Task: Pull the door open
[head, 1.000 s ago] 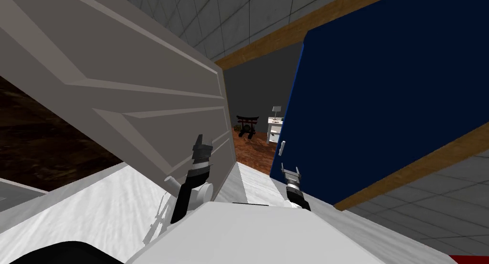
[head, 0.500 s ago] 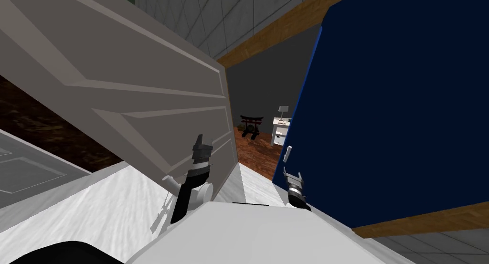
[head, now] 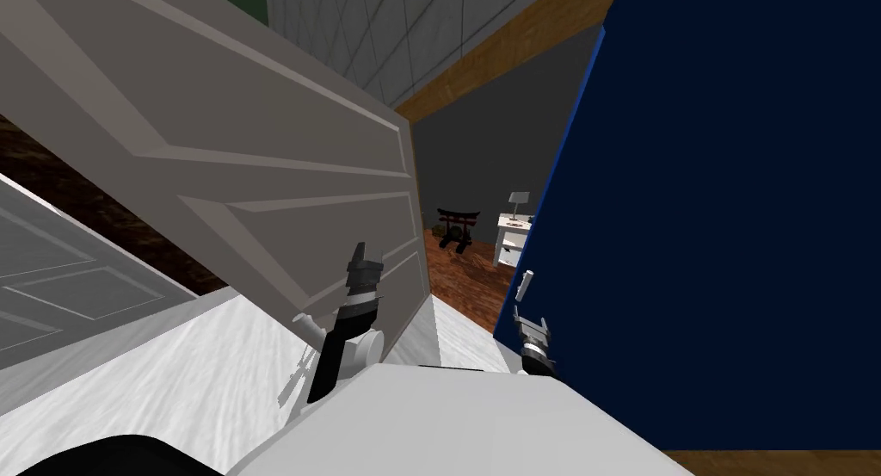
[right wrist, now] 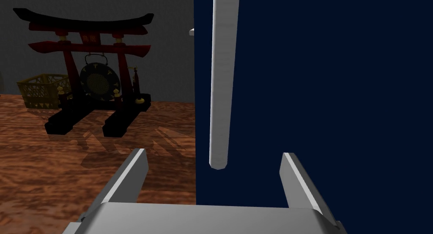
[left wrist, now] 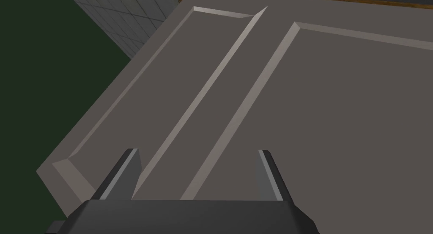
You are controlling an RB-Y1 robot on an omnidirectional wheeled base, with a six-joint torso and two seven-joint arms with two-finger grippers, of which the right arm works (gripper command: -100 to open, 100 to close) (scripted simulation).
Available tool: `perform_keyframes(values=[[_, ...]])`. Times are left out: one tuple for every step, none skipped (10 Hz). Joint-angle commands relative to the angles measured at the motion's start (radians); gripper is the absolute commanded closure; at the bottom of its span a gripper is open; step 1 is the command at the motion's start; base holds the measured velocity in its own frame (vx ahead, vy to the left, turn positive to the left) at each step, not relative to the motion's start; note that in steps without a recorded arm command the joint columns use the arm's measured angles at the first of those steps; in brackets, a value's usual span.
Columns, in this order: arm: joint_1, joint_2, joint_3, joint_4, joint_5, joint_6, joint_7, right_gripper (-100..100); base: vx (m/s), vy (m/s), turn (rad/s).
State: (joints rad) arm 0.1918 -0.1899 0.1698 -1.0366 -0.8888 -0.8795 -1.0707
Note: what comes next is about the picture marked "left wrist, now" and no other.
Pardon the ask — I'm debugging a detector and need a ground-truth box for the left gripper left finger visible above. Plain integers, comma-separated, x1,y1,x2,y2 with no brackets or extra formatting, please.
90,148,142,201

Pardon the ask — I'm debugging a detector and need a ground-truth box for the grey panelled door leaf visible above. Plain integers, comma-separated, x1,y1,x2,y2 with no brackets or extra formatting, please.
36,0,433,234

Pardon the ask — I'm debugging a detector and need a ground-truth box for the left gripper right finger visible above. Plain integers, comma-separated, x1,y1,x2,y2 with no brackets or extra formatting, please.
258,149,294,203

